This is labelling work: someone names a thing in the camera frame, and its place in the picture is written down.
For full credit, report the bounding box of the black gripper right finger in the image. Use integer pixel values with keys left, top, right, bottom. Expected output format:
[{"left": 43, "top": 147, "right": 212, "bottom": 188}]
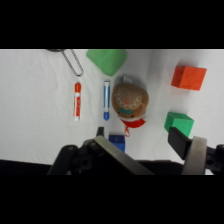
[{"left": 168, "top": 126, "right": 208, "bottom": 176}]

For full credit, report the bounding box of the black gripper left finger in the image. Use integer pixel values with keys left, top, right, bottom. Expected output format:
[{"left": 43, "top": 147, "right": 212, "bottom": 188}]
[{"left": 94, "top": 126, "right": 155, "bottom": 176}]

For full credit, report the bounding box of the red cube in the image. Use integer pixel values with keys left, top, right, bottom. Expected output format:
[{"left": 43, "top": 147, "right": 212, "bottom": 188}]
[{"left": 170, "top": 65, "right": 208, "bottom": 92}]

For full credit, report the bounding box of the blue cube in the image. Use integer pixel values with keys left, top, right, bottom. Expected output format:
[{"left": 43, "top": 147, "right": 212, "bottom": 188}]
[{"left": 108, "top": 134, "right": 127, "bottom": 153}]

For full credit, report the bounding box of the green cube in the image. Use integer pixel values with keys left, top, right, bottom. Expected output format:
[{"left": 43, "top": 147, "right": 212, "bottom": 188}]
[{"left": 163, "top": 111, "right": 195, "bottom": 139}]

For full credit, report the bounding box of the blue whiteboard marker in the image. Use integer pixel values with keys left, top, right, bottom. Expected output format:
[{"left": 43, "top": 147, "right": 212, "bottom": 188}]
[{"left": 102, "top": 80, "right": 112, "bottom": 121}]

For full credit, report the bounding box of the gingerbread plush toy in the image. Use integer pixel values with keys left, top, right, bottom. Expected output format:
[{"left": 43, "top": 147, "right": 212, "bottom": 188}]
[{"left": 111, "top": 75, "right": 150, "bottom": 138}]

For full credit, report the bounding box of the red whiteboard marker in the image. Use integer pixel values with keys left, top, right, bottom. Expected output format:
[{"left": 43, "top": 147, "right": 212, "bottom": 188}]
[{"left": 73, "top": 81, "right": 83, "bottom": 122}]

